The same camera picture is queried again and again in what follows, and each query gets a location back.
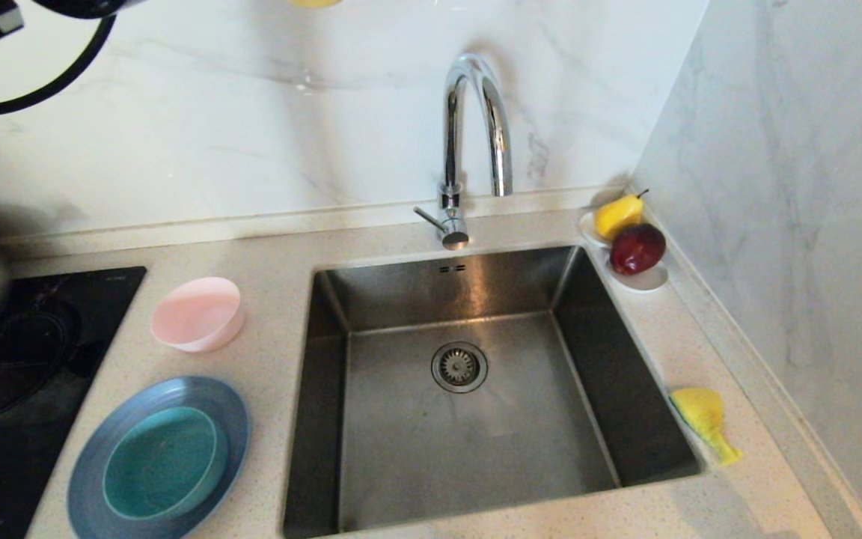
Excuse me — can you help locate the chrome gooseneck faucet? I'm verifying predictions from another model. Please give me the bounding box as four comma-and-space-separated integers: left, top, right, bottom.
414, 52, 515, 251

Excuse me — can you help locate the stainless steel sink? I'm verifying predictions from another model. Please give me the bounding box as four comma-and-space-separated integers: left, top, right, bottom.
282, 245, 703, 538

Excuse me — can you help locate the yellow sponge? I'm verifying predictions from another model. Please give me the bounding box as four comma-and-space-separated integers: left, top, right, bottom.
669, 387, 743, 466

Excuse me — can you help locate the metal drain strainer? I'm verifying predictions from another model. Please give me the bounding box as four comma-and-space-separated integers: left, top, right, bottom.
431, 342, 489, 395

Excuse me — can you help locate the yellow pear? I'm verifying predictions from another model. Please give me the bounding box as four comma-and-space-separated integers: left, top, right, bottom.
596, 189, 650, 242

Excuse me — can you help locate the dark red apple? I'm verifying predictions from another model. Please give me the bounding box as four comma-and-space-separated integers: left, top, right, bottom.
609, 223, 668, 276

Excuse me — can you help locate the white fruit dish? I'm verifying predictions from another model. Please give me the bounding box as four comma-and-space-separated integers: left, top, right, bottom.
579, 212, 670, 293

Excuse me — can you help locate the pink plastic bowl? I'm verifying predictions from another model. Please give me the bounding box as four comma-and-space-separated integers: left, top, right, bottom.
150, 277, 246, 353

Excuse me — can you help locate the teal bowl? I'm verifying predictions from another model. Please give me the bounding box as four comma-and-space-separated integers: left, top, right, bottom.
103, 406, 229, 522

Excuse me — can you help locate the large blue-grey plate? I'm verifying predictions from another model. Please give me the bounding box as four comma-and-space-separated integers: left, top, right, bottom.
67, 376, 251, 539

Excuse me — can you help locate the black induction cooktop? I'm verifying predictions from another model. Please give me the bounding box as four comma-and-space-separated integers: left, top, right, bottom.
0, 267, 147, 539

